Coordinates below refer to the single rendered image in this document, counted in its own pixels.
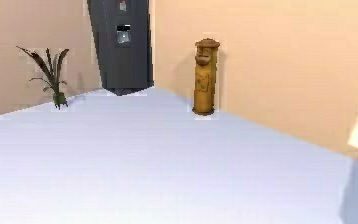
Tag brown carved wooden statue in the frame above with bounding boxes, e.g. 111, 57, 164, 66
191, 37, 221, 117

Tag dark grey fridge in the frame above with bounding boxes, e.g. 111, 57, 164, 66
86, 0, 154, 97

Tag green potted house plant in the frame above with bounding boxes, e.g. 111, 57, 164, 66
16, 45, 71, 110

